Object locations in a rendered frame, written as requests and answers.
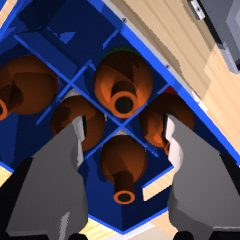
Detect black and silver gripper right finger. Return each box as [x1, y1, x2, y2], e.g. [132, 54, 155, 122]
[163, 114, 240, 240]

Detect dark grey square tray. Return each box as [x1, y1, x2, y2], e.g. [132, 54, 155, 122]
[196, 0, 240, 75]

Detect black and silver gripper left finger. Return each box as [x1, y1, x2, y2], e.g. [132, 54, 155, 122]
[0, 115, 89, 240]

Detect blue plastic crate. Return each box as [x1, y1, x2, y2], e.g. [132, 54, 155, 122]
[0, 0, 240, 235]

